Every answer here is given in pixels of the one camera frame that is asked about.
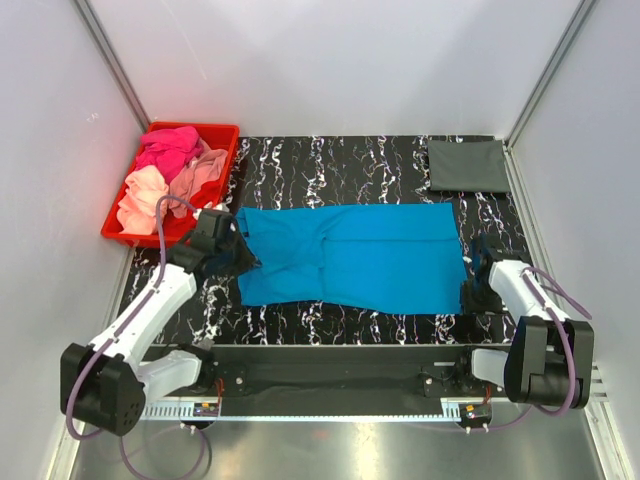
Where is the blue t shirt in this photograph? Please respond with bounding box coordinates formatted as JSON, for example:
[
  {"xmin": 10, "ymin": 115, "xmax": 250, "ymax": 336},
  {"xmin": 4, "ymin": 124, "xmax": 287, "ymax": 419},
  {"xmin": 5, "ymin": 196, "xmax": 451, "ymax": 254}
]
[{"xmin": 237, "ymin": 203, "xmax": 467, "ymax": 315}]

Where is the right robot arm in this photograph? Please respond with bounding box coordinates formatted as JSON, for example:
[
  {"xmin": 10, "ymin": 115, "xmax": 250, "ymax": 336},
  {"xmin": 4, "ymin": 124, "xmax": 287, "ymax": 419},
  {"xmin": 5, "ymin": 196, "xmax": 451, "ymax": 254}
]
[{"xmin": 453, "ymin": 234, "xmax": 595, "ymax": 416}]

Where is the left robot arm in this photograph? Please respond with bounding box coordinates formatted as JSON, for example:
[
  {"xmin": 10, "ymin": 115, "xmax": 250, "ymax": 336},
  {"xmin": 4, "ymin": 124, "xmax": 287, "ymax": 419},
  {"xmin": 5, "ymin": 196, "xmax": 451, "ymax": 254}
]
[{"xmin": 60, "ymin": 209, "xmax": 258, "ymax": 440}]

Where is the red t shirt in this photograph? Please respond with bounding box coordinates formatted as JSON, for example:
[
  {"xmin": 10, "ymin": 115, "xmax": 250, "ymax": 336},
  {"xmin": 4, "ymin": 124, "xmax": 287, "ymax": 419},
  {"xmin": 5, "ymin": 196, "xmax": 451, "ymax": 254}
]
[{"xmin": 164, "ymin": 182, "xmax": 225, "ymax": 237}]

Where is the dusty pink t shirt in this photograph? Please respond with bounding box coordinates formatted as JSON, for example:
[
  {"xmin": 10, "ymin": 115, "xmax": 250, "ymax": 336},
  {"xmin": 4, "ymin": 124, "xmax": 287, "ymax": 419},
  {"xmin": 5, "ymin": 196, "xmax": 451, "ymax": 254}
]
[{"xmin": 169, "ymin": 148, "xmax": 228, "ymax": 202}]

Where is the peach t shirt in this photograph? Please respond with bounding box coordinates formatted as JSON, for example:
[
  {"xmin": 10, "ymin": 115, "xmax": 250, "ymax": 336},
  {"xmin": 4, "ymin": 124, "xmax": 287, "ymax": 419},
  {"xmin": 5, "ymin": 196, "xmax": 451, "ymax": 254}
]
[{"xmin": 116, "ymin": 166, "xmax": 169, "ymax": 236}]

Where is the hot pink t shirt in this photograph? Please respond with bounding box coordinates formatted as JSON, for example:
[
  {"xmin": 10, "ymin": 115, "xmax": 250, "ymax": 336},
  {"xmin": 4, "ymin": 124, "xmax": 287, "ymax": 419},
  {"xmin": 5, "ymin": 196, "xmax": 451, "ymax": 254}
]
[{"xmin": 135, "ymin": 126, "xmax": 204, "ymax": 184}]

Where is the folded dark grey t shirt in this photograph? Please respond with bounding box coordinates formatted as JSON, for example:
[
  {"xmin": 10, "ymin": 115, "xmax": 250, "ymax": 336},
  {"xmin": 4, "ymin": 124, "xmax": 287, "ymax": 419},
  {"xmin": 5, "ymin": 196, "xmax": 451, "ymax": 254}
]
[{"xmin": 428, "ymin": 140, "xmax": 510, "ymax": 194}]

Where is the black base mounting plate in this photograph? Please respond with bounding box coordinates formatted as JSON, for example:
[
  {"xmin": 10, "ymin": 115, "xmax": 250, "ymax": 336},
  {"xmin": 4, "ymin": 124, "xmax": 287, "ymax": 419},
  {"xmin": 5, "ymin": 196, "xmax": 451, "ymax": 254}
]
[{"xmin": 158, "ymin": 343, "xmax": 516, "ymax": 419}]

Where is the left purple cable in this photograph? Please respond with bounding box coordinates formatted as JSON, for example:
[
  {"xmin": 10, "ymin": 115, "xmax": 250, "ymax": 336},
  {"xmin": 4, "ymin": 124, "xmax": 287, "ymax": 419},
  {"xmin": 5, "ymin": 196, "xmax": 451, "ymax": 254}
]
[{"xmin": 64, "ymin": 195, "xmax": 216, "ymax": 479}]

